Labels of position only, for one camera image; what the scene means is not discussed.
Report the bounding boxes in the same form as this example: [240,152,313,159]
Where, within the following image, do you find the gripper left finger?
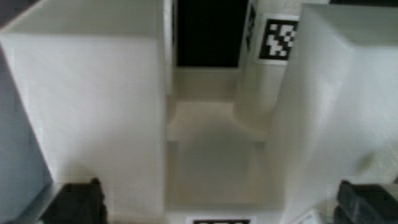
[14,178,108,224]

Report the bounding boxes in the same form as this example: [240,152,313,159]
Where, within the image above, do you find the white chair seat part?
[167,68,275,207]

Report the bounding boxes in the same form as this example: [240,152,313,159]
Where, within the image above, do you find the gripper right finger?
[334,180,398,224]

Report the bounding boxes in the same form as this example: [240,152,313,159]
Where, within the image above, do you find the white chair back part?
[0,0,398,223]

